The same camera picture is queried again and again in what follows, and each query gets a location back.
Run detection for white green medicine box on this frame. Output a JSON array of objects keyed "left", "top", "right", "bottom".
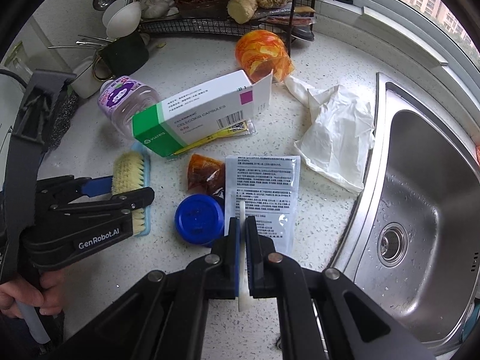
[{"left": 132, "top": 70, "right": 272, "bottom": 158}]

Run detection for purple label plastic bottle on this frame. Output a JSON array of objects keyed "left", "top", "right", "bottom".
[{"left": 97, "top": 76, "right": 160, "bottom": 138}]

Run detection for orange plastic snack cup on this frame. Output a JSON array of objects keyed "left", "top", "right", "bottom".
[{"left": 234, "top": 29, "right": 295, "bottom": 83}]

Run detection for person's left hand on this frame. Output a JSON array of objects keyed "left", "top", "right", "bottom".
[{"left": 1, "top": 270, "right": 65, "bottom": 319}]

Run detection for blue scrubbing brush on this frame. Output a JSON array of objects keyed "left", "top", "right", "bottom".
[{"left": 111, "top": 140, "right": 152, "bottom": 238}]

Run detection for blue plastic lid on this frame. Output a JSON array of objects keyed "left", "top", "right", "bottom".
[{"left": 174, "top": 194, "right": 224, "bottom": 248}]

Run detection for brown sauce packet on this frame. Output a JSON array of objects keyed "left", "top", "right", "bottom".
[{"left": 187, "top": 154, "right": 225, "bottom": 197}]

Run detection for white printed foil pouch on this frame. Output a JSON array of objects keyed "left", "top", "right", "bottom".
[{"left": 224, "top": 155, "right": 301, "bottom": 255}]

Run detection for yellow seasoning sachet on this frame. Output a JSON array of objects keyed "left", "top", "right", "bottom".
[{"left": 173, "top": 120, "right": 256, "bottom": 156}]

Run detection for dark green utensil cup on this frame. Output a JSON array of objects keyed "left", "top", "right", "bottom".
[{"left": 98, "top": 32, "right": 149, "bottom": 77}]

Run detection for stainless steel sink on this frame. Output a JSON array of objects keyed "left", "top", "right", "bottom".
[{"left": 332, "top": 73, "right": 479, "bottom": 355}]

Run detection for crumpled white plastic bag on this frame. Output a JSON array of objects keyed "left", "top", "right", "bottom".
[{"left": 284, "top": 75, "right": 375, "bottom": 195}]

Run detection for white ladle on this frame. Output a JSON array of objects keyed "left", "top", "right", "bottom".
[{"left": 102, "top": 0, "right": 142, "bottom": 39}]

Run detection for garlic bulbs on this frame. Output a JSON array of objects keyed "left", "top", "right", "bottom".
[{"left": 142, "top": 0, "right": 175, "bottom": 20}]

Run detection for large ginger root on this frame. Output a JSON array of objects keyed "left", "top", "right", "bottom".
[{"left": 227, "top": 0, "right": 258, "bottom": 24}]

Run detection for red snack packet on rack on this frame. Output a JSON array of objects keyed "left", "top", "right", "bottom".
[{"left": 262, "top": 12, "right": 316, "bottom": 27}]

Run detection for black wire rack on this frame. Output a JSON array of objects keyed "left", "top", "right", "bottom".
[{"left": 140, "top": 0, "right": 315, "bottom": 49}]

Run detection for window frame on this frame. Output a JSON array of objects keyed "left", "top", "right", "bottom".
[{"left": 334, "top": 0, "right": 479, "bottom": 93}]

